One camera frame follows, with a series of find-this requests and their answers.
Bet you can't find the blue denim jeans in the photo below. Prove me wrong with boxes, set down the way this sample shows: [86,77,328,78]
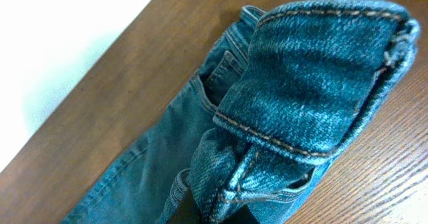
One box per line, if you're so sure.
[64,0,421,223]

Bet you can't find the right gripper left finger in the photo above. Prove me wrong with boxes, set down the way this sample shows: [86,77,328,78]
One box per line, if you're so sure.
[167,190,201,224]

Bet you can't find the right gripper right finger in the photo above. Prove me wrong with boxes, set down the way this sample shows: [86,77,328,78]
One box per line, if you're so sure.
[222,205,259,224]

